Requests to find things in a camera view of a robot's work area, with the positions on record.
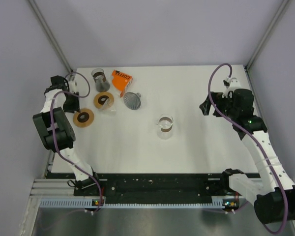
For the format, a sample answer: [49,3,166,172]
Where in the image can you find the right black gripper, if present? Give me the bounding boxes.
[199,92,238,119]

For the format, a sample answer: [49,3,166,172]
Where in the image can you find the wooden dripper ring holder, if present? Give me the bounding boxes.
[73,108,94,128]

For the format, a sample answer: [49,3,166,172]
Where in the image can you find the clear glass carafe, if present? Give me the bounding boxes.
[156,114,174,140]

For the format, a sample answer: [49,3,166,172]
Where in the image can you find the orange coffee filter pack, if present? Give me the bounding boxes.
[112,70,133,97]

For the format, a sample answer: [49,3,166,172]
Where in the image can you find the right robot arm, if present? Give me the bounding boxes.
[199,88,295,224]

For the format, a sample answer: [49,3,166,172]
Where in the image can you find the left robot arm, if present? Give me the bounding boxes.
[32,75,102,195]

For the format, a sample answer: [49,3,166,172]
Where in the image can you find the smoky grey glass carafe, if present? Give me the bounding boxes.
[91,68,110,92]

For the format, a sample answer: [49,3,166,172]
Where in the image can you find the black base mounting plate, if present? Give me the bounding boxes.
[74,174,237,205]

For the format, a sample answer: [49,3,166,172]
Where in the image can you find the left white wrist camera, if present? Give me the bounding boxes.
[67,74,77,93]

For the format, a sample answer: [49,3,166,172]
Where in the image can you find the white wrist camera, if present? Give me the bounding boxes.
[222,77,242,98]
[67,74,77,93]

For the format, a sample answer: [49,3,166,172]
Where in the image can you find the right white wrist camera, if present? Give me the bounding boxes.
[222,77,242,98]

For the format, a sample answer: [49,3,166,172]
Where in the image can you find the grey slotted cable duct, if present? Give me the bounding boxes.
[40,198,93,208]

